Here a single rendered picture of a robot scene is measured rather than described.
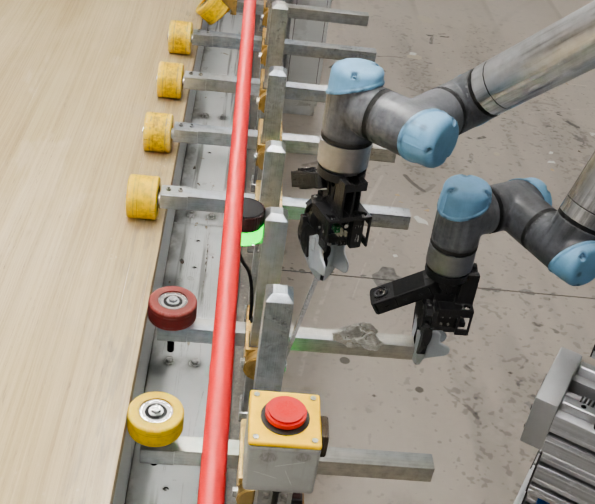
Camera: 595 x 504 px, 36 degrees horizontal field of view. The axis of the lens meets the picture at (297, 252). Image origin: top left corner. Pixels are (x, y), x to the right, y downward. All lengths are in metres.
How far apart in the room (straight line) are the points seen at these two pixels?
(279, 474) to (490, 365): 2.07
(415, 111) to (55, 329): 0.65
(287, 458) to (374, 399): 1.83
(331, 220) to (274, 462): 0.51
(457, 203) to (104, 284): 0.60
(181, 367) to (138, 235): 0.30
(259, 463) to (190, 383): 0.90
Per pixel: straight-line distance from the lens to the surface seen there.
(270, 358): 1.17
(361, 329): 1.56
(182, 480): 1.62
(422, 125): 1.19
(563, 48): 1.20
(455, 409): 2.74
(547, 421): 1.36
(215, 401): 0.30
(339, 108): 1.25
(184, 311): 1.49
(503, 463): 2.64
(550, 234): 1.39
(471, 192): 1.38
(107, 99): 2.12
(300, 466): 0.89
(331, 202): 1.34
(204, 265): 2.07
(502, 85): 1.25
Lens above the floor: 1.86
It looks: 35 degrees down
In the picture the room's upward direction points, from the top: 8 degrees clockwise
